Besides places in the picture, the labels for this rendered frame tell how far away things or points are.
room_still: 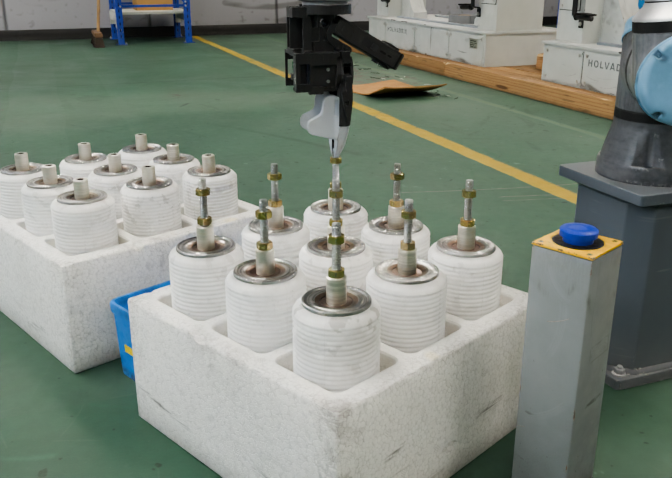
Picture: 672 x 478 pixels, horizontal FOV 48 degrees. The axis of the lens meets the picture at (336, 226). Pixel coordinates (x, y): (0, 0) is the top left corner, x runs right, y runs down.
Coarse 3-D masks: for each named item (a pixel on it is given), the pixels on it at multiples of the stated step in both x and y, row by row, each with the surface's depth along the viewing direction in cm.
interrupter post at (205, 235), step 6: (198, 228) 95; (204, 228) 95; (210, 228) 95; (198, 234) 96; (204, 234) 95; (210, 234) 96; (198, 240) 96; (204, 240) 96; (210, 240) 96; (198, 246) 96; (204, 246) 96; (210, 246) 96
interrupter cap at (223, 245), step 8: (184, 240) 98; (192, 240) 99; (216, 240) 99; (224, 240) 99; (232, 240) 98; (176, 248) 96; (184, 248) 96; (192, 248) 97; (216, 248) 97; (224, 248) 96; (232, 248) 96; (192, 256) 94; (200, 256) 93; (208, 256) 93; (216, 256) 94
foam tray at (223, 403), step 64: (192, 320) 93; (448, 320) 93; (512, 320) 94; (192, 384) 92; (256, 384) 82; (384, 384) 79; (448, 384) 87; (512, 384) 98; (192, 448) 96; (256, 448) 85; (320, 448) 76; (384, 448) 80; (448, 448) 91
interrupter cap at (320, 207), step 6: (312, 204) 113; (318, 204) 114; (324, 204) 114; (348, 204) 114; (354, 204) 114; (312, 210) 111; (318, 210) 111; (324, 210) 111; (330, 210) 112; (342, 210) 112; (348, 210) 111; (354, 210) 110
